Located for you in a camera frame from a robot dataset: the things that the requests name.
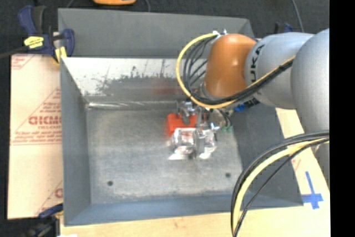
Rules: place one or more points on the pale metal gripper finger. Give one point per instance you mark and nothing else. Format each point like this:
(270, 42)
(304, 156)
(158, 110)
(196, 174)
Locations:
(198, 144)

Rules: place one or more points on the clear glass thing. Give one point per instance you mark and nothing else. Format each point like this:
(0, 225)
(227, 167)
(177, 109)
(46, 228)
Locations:
(181, 144)

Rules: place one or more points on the orange-red flat block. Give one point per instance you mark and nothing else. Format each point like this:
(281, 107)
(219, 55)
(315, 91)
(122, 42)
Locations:
(174, 122)

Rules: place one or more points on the grey metal bin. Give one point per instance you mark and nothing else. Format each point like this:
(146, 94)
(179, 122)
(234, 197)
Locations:
(138, 163)

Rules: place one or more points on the brown cardboard board red print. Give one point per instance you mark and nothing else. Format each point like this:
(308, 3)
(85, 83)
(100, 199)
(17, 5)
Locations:
(33, 97)

